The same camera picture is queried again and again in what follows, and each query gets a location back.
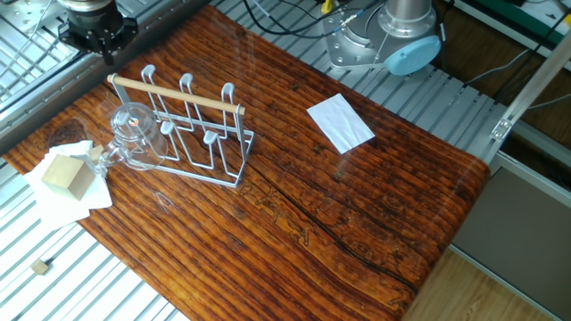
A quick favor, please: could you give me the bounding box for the white wire cup rack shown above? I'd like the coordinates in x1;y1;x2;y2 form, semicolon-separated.
107;64;256;188

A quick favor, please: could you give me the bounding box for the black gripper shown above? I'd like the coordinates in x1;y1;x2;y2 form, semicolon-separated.
57;7;140;65

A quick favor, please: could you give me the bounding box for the crumpled white paper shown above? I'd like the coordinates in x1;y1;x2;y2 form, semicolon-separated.
22;140;115;224

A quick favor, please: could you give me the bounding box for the flat white paper sheet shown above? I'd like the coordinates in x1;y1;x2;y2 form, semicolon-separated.
306;93;377;156

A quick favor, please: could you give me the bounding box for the large wooden block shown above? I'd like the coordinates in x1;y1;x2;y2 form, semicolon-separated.
40;153;95;201

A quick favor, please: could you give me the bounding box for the clear glass cup with handle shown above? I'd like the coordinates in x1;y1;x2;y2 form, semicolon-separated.
89;103;167;179

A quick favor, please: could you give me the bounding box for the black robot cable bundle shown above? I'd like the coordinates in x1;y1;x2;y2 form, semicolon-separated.
241;0;385;38

